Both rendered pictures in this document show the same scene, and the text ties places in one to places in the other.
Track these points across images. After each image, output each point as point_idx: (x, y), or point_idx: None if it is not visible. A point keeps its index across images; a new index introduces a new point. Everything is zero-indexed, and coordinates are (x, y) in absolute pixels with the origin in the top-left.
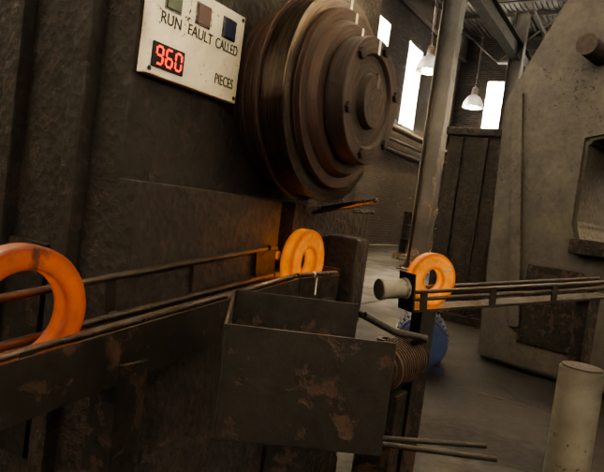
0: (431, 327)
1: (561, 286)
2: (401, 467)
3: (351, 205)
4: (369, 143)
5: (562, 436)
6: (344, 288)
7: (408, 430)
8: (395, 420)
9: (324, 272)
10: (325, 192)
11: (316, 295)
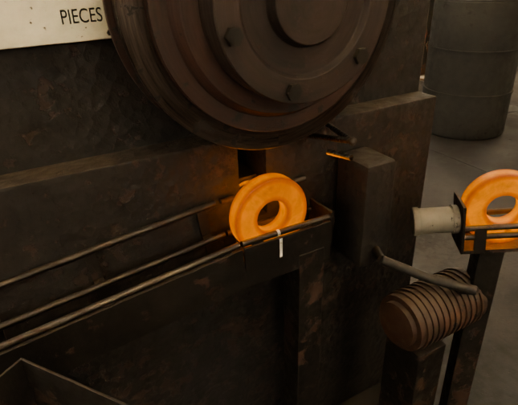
0: (495, 268)
1: None
2: (448, 404)
3: (332, 140)
4: (325, 62)
5: None
6: (356, 224)
7: (458, 372)
8: (420, 378)
9: (299, 226)
10: (275, 134)
11: (286, 255)
